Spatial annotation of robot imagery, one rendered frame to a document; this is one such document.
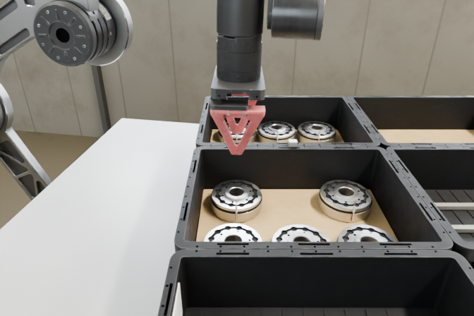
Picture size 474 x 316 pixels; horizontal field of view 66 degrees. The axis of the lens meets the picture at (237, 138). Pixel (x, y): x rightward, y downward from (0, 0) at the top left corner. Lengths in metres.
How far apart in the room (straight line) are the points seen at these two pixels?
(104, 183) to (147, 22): 1.59
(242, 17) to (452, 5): 2.09
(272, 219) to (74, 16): 0.59
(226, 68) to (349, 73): 2.01
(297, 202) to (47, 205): 0.66
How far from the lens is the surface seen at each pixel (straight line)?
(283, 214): 0.75
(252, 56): 0.45
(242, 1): 0.44
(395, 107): 1.14
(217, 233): 0.66
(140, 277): 0.83
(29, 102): 3.24
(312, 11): 0.43
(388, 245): 0.58
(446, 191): 0.93
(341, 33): 2.37
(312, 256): 0.53
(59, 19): 0.90
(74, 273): 0.88
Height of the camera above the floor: 1.30
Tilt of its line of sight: 27 degrees down
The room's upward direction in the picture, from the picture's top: straight up
